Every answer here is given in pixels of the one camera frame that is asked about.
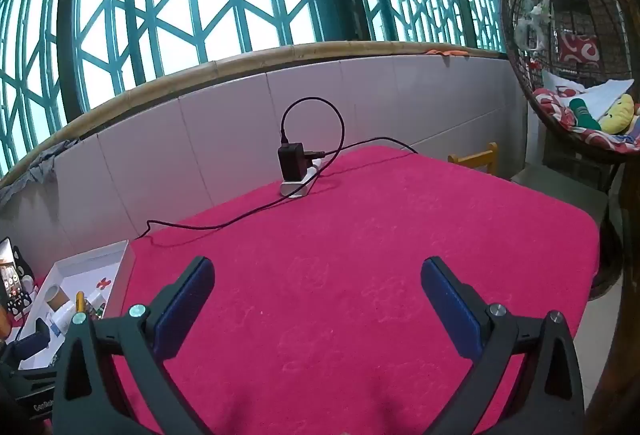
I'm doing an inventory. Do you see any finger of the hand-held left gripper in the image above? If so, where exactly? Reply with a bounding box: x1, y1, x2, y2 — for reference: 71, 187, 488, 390
7, 329, 51, 358

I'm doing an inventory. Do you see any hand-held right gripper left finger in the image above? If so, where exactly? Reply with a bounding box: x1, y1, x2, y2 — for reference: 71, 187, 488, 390
52, 256, 216, 435

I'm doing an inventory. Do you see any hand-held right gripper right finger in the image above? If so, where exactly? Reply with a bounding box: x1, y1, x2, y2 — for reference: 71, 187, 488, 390
420, 256, 586, 435

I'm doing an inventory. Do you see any white pill bottle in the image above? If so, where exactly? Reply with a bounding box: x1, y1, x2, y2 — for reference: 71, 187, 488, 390
50, 302, 77, 335

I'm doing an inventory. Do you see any brown tape roll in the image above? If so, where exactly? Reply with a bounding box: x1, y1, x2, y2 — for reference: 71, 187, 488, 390
46, 285, 71, 312

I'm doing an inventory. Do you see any white cardboard box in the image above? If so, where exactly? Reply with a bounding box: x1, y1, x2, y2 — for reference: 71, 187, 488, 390
19, 240, 137, 371

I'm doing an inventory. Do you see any black cat phone stand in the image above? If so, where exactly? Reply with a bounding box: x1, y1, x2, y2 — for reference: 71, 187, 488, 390
9, 247, 37, 317

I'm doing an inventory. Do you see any black smartphone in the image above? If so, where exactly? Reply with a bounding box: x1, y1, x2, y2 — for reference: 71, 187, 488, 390
0, 237, 24, 311

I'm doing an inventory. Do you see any pink tablecloth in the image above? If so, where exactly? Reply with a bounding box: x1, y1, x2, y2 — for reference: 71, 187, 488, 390
111, 145, 601, 435

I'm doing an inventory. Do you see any wooden chair back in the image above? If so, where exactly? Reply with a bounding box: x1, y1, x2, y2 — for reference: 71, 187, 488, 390
447, 142, 501, 176

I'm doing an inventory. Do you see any white power strip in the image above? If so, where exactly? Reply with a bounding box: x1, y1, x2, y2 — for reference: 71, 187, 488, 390
279, 164, 322, 198

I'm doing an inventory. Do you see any grey cloth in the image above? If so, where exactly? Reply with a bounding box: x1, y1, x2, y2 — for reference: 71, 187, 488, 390
0, 139, 82, 206

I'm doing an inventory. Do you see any red patterned seat cushion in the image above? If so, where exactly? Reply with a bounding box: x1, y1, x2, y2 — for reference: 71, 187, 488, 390
532, 85, 640, 154

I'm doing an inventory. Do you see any yellow plush toy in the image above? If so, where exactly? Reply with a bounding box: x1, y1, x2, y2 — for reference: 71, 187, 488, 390
570, 94, 640, 136

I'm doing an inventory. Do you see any red white patterned pillow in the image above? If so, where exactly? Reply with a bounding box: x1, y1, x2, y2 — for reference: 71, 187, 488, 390
557, 32, 604, 68

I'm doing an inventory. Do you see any white plastic bag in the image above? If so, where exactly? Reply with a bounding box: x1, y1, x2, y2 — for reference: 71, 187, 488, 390
515, 0, 554, 56

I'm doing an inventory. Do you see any wicker hanging egg chair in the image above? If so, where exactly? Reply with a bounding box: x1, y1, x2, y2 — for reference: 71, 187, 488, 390
500, 0, 640, 166

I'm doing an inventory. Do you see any black charging cable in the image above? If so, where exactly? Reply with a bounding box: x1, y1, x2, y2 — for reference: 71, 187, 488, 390
136, 97, 346, 242

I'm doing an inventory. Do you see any black plugged wall charger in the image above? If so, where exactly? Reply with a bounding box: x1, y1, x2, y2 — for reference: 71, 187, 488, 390
277, 142, 307, 182

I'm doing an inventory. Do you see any black power strip cord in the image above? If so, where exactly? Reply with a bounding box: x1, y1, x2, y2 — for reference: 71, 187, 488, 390
320, 136, 419, 156

